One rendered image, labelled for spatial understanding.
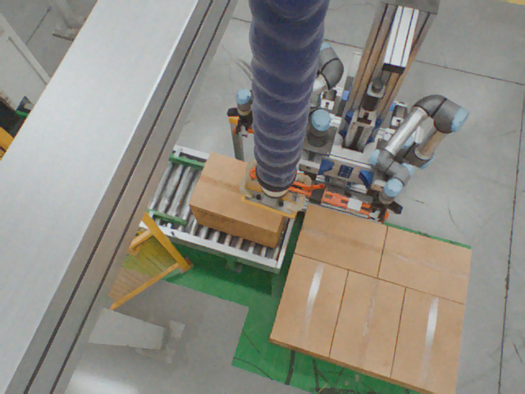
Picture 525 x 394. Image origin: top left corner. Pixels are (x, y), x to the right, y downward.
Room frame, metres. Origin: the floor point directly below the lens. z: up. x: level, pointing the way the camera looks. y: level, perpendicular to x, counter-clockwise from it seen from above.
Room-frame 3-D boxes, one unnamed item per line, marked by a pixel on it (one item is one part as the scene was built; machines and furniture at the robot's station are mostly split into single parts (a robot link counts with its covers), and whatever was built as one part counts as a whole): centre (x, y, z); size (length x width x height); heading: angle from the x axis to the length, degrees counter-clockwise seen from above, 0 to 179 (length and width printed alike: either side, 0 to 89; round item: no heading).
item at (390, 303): (0.43, -0.75, 0.34); 1.20 x 1.00 x 0.40; 72
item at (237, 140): (1.57, 0.19, 0.50); 0.07 x 0.07 x 1.00; 72
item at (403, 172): (0.85, -0.68, 1.54); 0.11 x 0.11 x 0.08; 49
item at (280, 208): (0.87, -0.04, 1.14); 0.34 x 0.10 x 0.05; 70
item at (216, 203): (1.03, 0.13, 0.75); 0.60 x 0.40 x 0.40; 71
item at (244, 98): (1.30, 0.09, 1.54); 0.09 x 0.08 x 0.11; 114
